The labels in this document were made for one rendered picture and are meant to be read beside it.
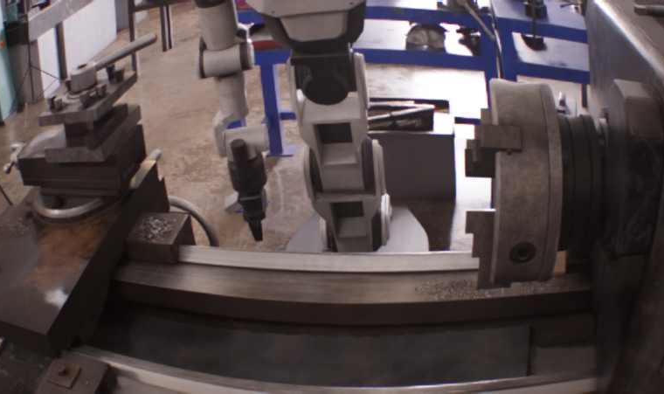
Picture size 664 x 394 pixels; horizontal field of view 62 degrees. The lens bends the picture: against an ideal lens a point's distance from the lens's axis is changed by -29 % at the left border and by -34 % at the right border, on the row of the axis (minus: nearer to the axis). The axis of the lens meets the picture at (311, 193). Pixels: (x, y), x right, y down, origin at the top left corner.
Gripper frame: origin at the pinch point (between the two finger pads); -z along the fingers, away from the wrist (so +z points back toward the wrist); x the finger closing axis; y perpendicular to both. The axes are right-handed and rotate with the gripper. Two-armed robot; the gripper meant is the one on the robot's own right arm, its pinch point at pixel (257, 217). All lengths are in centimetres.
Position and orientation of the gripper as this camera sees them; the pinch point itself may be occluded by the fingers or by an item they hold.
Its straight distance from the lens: 198.5
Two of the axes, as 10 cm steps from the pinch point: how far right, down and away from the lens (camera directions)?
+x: 0.2, 6.1, -7.9
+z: -1.4, -7.8, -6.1
